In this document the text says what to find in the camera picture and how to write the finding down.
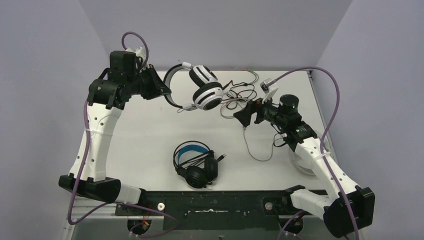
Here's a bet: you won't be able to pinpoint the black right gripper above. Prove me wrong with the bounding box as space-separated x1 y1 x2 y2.
234 91 287 128

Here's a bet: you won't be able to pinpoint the white and black headphones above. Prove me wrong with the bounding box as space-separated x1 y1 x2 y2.
163 62 225 111

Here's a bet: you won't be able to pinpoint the black headphone cable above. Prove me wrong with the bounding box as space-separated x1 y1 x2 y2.
178 150 228 171

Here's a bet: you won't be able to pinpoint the black headphones with blue band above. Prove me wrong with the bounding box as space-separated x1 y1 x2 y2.
173 140 219 189

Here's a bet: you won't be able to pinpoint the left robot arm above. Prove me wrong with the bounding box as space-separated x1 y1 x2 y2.
58 48 171 214

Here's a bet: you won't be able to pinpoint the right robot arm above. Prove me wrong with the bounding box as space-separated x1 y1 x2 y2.
233 94 375 238

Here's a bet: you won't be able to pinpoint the grey white headphones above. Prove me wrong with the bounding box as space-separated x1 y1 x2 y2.
289 135 333 178

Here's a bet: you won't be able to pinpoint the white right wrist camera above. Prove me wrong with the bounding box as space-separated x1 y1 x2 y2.
259 78 279 104

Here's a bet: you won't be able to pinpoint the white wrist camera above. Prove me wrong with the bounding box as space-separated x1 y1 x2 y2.
125 47 148 72
259 78 279 104

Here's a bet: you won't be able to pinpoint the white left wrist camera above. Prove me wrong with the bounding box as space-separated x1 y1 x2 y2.
125 47 148 72

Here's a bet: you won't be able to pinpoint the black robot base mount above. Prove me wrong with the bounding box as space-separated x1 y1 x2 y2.
114 190 314 231

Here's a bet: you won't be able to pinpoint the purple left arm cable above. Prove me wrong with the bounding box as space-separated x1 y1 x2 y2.
67 31 180 239

